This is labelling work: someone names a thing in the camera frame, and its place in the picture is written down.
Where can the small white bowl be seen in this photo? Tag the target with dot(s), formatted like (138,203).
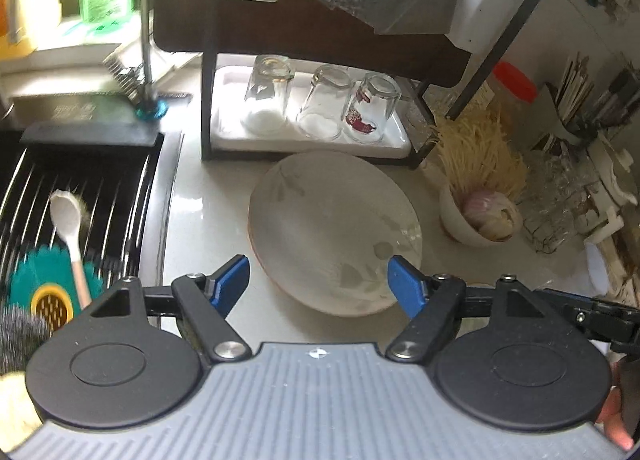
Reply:
(457,229)

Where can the pale blue bowl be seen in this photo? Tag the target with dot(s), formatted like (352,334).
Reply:
(596,265)

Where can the black metal rack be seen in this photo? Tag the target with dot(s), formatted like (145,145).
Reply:
(209,90)

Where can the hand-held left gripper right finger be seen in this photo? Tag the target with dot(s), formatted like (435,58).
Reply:
(402,285)

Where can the green utensil holder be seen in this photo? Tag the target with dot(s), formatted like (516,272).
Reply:
(560,125)

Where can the bundle of chopsticks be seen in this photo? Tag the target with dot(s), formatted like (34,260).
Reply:
(575,85)

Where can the dark brown cutting board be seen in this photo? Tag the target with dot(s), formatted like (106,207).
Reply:
(250,30)

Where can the steel wool scrubber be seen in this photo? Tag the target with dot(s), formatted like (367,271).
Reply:
(20,340)

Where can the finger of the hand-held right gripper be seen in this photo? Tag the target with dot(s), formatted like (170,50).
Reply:
(600,315)

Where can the black sink drain rack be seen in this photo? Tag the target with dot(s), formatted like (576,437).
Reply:
(110,180)

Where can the person's right hand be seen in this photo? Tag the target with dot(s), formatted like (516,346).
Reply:
(619,420)

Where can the hanging metal utensils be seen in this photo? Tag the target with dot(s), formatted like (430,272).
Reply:
(617,90)

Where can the purple garlic bulb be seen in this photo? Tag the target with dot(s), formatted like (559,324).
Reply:
(492,217)

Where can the teal yellow sink strainer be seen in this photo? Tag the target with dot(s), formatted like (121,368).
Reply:
(30,280)

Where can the steel faucet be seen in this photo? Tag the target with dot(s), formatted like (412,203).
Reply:
(146,50)

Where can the yellow white container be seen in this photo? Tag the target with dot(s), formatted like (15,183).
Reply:
(15,15)

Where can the large leaf-print white plate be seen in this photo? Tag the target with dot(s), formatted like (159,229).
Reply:
(325,220)

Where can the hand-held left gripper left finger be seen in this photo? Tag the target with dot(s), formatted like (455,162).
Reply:
(232,281)

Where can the red-lidded clear jar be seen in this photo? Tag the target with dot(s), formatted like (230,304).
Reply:
(510,81)

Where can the white plastic tray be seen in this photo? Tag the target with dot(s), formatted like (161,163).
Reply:
(230,136)

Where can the pale yellow sponge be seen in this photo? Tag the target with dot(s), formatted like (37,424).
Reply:
(15,405)

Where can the white pot with lid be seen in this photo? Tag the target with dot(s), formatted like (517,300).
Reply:
(620,170)

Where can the red-print clear glass cup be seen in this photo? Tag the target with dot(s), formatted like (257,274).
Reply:
(372,105)

